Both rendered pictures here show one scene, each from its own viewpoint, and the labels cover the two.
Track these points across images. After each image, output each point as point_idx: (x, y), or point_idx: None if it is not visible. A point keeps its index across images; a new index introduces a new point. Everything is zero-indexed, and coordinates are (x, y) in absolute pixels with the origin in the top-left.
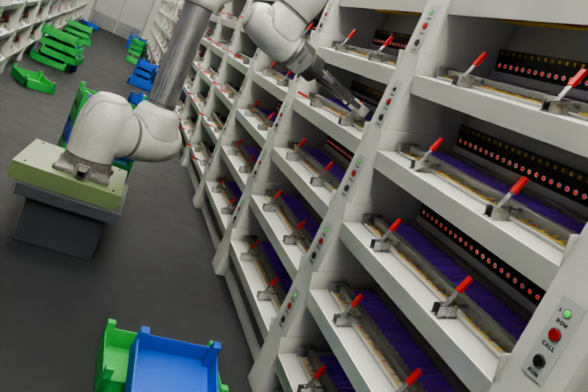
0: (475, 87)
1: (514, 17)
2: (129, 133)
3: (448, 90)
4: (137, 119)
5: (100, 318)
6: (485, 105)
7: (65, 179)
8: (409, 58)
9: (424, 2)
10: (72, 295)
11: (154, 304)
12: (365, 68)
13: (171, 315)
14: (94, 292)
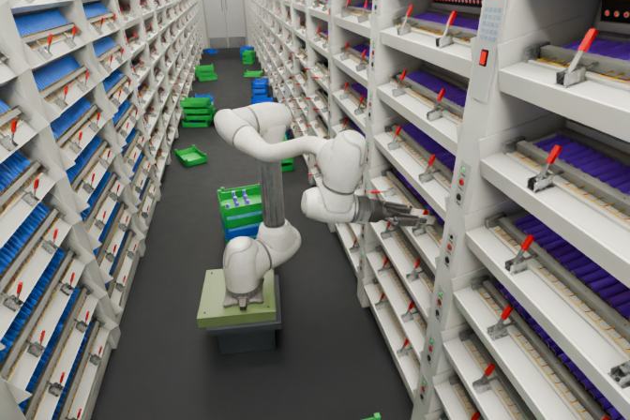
0: (531, 268)
1: (554, 229)
2: (262, 262)
3: (502, 276)
4: (262, 245)
5: (295, 412)
6: (546, 322)
7: (234, 316)
8: (457, 209)
9: (454, 147)
10: (272, 395)
11: (327, 373)
12: (419, 188)
13: (342, 378)
14: (285, 383)
